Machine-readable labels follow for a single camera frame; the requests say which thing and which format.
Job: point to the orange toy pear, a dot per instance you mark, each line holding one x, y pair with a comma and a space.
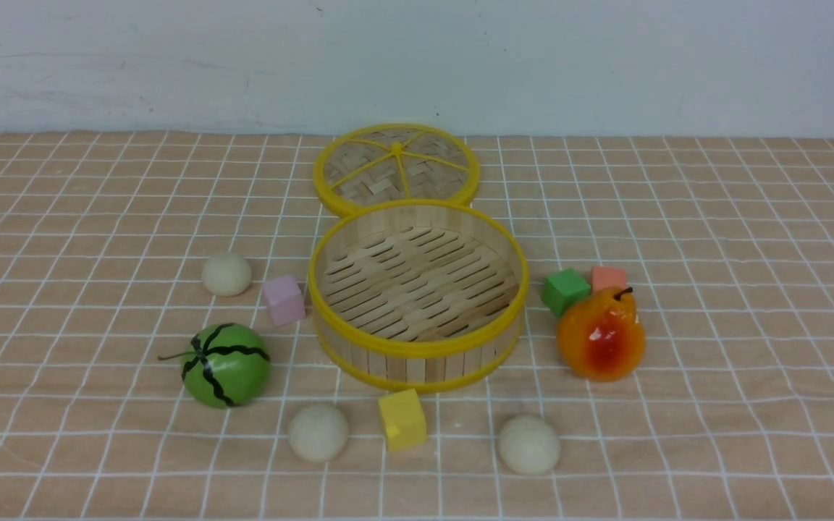
601, 338

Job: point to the bamboo steamer lid yellow rim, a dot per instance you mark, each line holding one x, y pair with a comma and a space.
394, 161

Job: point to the checkered orange tablecloth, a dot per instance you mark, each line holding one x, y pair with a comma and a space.
728, 244

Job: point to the bamboo steamer tray yellow rim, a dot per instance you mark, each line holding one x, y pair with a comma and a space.
424, 294

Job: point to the green toy watermelon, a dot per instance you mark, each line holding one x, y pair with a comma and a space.
226, 365

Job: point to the yellow foam cube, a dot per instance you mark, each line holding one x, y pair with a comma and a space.
403, 420

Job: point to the white bun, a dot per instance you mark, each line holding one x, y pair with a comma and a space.
528, 445
226, 275
317, 433

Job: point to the green foam cube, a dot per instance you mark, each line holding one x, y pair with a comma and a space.
562, 289

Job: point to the pink foam cube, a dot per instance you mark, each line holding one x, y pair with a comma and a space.
284, 300

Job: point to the salmon foam cube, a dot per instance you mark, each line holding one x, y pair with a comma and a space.
607, 277

